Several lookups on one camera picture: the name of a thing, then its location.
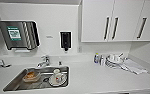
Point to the white mug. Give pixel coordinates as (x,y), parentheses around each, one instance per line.
(57,74)

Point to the orange food container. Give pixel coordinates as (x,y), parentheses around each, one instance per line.
(31,76)

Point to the steel paper towel dispenser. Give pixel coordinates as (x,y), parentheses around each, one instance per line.
(19,35)

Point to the chrome faucet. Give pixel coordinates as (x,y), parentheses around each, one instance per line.
(43,61)

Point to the small white bottle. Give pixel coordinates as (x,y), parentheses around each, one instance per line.
(102,60)

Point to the white plate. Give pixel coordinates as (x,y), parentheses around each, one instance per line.
(52,82)

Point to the black soap dispenser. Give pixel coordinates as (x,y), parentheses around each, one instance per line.
(65,40)

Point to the blue dish soap bottle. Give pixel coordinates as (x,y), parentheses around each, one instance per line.
(96,59)

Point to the stack of plates and cutlery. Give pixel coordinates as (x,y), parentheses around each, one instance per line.
(115,60)

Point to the small chrome sink knob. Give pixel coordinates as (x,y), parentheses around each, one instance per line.
(60,63)

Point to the stainless steel sink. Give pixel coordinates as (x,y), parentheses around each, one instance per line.
(17,83)

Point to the white wall outlet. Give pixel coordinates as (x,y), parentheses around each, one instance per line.
(80,49)

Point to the white wall cabinet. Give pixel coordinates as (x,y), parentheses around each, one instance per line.
(121,20)

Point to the small wall label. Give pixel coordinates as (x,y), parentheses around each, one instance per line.
(49,36)

